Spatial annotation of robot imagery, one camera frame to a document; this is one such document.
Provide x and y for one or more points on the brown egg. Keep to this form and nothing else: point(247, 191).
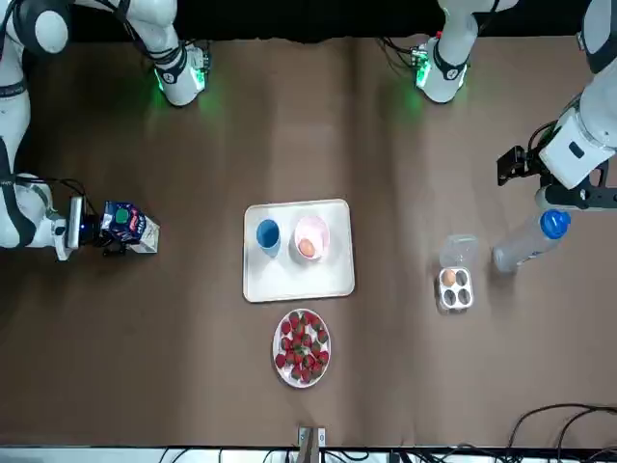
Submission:
point(307, 247)
point(448, 277)

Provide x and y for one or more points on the aluminium camera post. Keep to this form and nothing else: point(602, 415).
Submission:
point(311, 441)

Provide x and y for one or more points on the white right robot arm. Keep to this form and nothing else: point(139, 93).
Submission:
point(14, 144)

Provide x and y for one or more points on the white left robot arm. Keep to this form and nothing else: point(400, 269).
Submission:
point(598, 96)

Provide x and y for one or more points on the white egg box clear lid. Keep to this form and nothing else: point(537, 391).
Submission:
point(455, 299)

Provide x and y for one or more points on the white round plate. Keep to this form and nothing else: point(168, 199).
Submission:
point(278, 371)

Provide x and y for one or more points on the blue cup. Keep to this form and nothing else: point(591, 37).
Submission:
point(268, 236)

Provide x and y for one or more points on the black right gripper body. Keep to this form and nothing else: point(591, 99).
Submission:
point(91, 226)

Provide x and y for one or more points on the cream rectangular tray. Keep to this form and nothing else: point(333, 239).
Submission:
point(299, 284)

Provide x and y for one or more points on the clear bottle blue cap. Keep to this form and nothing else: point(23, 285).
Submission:
point(520, 248)

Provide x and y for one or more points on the dark blue milk carton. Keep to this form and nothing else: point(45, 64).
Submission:
point(140, 231)

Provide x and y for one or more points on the pink bowl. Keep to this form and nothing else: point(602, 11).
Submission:
point(320, 231)

